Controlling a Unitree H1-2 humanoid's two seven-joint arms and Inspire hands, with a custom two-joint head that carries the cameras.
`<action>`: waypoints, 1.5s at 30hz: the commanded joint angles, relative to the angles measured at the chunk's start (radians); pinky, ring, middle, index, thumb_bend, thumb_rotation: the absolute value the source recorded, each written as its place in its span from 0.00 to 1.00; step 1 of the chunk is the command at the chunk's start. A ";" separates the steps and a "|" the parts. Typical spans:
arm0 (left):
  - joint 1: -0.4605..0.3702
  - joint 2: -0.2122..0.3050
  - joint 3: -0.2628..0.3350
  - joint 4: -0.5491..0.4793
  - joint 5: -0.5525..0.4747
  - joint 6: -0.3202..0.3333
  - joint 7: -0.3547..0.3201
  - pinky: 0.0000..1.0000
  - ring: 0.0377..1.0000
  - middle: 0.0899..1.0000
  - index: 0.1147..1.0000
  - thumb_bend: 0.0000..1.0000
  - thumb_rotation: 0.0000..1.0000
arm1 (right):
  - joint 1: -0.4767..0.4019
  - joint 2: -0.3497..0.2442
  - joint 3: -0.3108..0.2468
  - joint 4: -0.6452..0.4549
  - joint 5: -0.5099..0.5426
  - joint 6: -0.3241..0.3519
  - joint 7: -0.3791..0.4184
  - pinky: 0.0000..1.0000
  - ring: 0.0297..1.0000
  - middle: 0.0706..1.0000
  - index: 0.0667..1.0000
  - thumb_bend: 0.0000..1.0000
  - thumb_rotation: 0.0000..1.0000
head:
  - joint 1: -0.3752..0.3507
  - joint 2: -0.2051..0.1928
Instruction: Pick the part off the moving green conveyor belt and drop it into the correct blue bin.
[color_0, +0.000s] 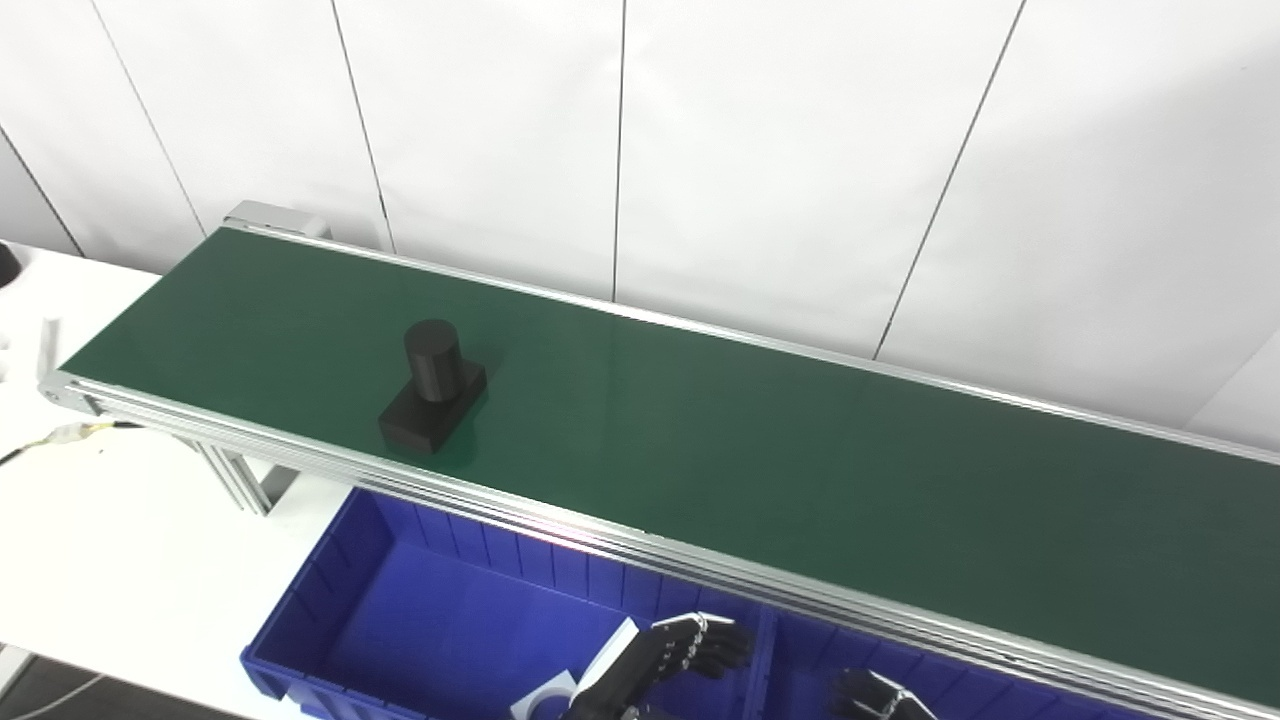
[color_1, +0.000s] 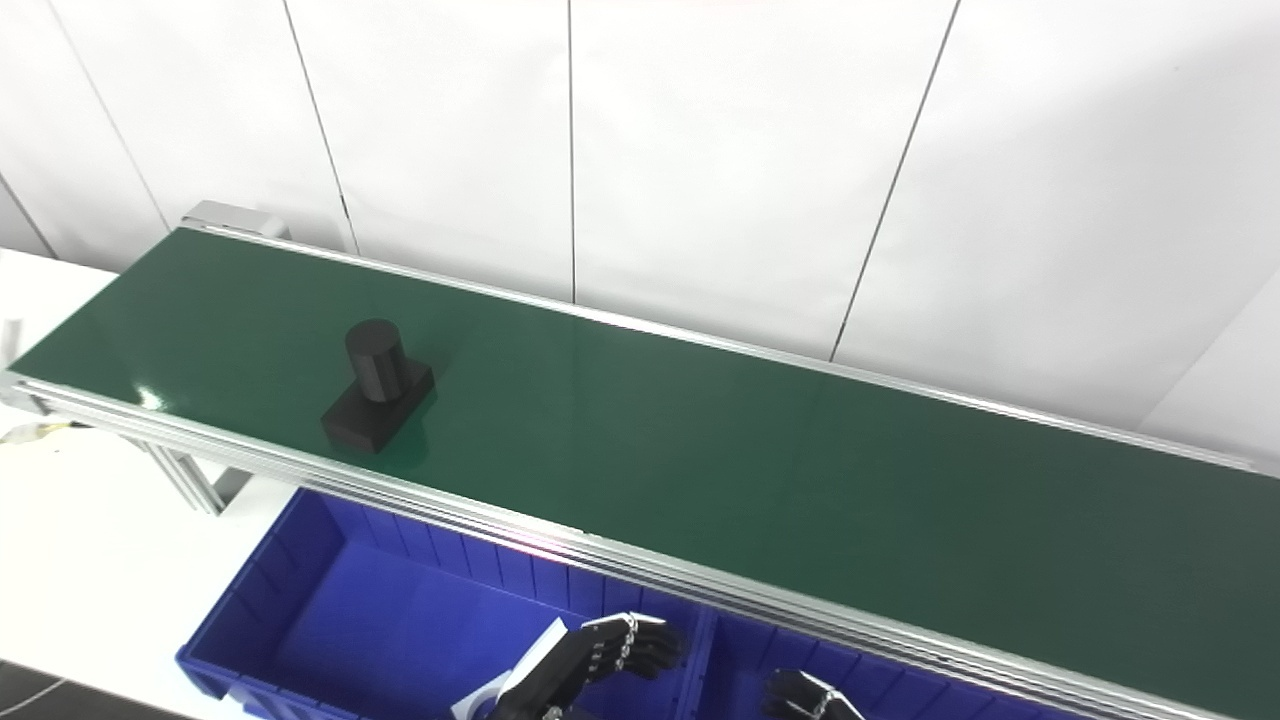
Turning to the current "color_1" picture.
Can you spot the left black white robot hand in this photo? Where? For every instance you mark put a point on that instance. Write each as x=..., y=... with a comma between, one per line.
x=570, y=665

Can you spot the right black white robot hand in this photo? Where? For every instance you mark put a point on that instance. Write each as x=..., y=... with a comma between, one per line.
x=800, y=700

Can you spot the black cylinder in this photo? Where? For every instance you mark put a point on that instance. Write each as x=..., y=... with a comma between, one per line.
x=375, y=400

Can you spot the blue plastic bin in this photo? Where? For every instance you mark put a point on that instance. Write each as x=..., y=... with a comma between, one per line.
x=740, y=660
x=400, y=620

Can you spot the aluminium conveyor support leg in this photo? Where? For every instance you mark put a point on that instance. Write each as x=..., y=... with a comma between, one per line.
x=200, y=480

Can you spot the green conveyor belt aluminium frame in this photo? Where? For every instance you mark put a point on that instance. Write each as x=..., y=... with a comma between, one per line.
x=700, y=450

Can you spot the grey metal post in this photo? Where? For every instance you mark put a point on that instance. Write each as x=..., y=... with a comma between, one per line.
x=10, y=345

